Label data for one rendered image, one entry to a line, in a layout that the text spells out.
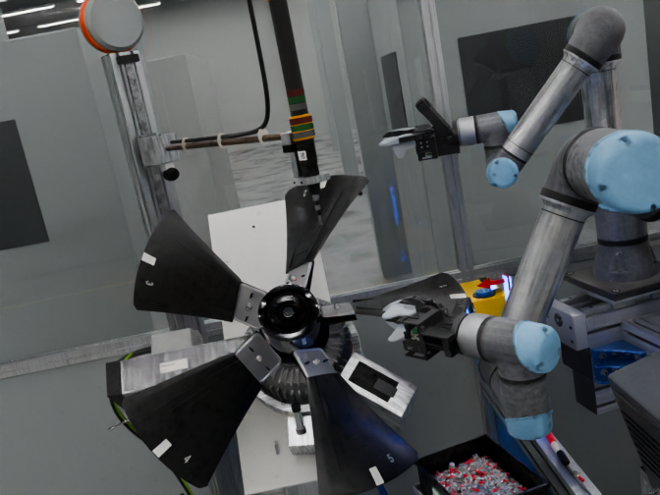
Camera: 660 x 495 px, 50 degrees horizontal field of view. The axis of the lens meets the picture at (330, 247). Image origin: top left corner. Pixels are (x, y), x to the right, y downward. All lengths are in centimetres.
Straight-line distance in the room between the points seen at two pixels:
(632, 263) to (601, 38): 53
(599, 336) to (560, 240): 62
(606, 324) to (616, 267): 14
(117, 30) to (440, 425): 151
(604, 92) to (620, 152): 84
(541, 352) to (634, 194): 26
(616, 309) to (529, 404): 71
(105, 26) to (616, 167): 132
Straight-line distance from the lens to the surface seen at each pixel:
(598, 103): 192
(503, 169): 177
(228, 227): 179
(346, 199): 148
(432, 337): 120
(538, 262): 124
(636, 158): 109
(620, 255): 183
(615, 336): 185
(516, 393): 116
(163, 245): 151
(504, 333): 114
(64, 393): 233
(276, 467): 157
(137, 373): 156
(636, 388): 89
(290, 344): 135
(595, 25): 179
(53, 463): 244
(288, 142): 137
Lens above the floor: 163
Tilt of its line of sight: 13 degrees down
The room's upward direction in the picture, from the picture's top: 11 degrees counter-clockwise
